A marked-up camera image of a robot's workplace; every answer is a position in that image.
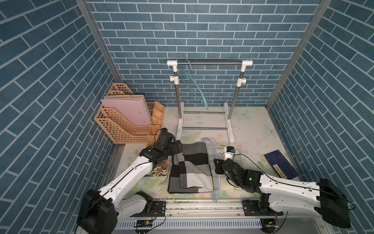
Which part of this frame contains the pastel plaid scarf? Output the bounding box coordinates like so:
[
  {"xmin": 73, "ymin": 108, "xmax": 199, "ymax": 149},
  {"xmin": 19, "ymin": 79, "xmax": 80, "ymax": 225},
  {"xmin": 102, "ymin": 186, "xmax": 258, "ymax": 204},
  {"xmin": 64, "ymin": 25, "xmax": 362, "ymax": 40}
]
[{"xmin": 167, "ymin": 152, "xmax": 260, "ymax": 198}]

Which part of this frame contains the white steel clothes rack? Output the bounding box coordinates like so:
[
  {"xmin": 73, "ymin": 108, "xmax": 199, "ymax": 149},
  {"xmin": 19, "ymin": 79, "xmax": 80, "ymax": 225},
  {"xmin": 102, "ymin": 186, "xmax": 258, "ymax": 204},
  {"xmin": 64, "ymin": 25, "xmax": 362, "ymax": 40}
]
[{"xmin": 166, "ymin": 59, "xmax": 254, "ymax": 144}]

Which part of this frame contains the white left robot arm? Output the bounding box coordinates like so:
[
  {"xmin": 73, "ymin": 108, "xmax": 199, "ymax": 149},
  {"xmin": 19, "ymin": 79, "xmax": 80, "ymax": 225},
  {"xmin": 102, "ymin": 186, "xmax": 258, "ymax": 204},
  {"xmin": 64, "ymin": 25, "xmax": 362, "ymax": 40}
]
[{"xmin": 77, "ymin": 128, "xmax": 183, "ymax": 234}]

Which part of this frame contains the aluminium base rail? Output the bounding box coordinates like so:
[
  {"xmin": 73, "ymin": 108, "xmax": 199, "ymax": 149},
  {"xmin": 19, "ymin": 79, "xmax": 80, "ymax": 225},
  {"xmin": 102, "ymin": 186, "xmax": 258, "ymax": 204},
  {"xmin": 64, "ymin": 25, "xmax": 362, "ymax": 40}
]
[{"xmin": 115, "ymin": 199, "xmax": 281, "ymax": 234}]

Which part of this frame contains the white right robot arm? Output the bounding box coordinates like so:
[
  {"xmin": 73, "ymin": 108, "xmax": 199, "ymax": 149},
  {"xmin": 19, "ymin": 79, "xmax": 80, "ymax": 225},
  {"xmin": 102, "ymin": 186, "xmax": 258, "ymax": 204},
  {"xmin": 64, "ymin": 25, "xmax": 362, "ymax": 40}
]
[{"xmin": 214, "ymin": 159, "xmax": 351, "ymax": 229}]

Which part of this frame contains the black white checkered scarf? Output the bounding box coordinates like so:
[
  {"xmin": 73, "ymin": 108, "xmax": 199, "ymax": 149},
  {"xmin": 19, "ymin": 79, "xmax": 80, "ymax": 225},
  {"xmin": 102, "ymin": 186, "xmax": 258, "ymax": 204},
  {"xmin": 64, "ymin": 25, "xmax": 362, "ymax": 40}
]
[{"xmin": 168, "ymin": 142, "xmax": 214, "ymax": 194}]

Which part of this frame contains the orange plastic file organizer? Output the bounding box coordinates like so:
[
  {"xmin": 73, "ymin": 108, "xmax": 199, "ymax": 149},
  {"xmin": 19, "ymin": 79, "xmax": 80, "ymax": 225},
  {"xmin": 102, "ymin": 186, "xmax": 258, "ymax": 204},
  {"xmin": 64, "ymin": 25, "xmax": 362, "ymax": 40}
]
[{"xmin": 94, "ymin": 83, "xmax": 164, "ymax": 144}]

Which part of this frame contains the pink pressure file folder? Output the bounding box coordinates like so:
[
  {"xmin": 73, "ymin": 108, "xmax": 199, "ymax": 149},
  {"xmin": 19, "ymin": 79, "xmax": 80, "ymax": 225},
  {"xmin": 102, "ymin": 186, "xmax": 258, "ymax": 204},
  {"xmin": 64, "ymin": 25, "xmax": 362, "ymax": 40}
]
[{"xmin": 101, "ymin": 98, "xmax": 152, "ymax": 126}]

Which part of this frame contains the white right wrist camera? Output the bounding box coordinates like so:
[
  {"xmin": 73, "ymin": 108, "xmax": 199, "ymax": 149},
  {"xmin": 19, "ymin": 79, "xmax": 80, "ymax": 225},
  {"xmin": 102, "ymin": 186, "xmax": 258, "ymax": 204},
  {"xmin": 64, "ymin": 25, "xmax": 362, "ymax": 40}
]
[{"xmin": 224, "ymin": 146, "xmax": 235, "ymax": 160}]

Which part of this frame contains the green clothes hanger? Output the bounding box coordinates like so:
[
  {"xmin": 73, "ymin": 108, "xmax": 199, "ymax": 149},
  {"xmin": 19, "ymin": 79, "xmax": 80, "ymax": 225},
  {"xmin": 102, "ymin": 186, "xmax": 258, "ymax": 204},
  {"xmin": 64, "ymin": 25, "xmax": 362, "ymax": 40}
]
[{"xmin": 181, "ymin": 59, "xmax": 208, "ymax": 110}]

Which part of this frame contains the dark blue notebook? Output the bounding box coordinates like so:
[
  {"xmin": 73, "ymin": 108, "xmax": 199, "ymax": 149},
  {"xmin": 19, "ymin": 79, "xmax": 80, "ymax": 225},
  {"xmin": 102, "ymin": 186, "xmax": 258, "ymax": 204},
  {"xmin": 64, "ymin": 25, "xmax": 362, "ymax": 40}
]
[{"xmin": 265, "ymin": 150, "xmax": 299, "ymax": 179}]

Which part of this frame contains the yellow comic book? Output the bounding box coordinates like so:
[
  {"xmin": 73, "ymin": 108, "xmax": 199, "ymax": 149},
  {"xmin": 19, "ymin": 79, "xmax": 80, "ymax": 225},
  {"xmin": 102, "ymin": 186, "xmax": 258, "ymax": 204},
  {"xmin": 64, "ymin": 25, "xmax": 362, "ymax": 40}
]
[{"xmin": 145, "ymin": 163, "xmax": 169, "ymax": 177}]

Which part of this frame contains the light blue clothes hanger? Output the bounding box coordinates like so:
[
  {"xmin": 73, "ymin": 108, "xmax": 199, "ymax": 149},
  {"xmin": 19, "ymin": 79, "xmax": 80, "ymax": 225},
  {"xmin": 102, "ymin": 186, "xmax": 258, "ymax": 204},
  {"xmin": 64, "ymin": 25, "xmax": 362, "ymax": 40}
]
[{"xmin": 202, "ymin": 137, "xmax": 221, "ymax": 203}]

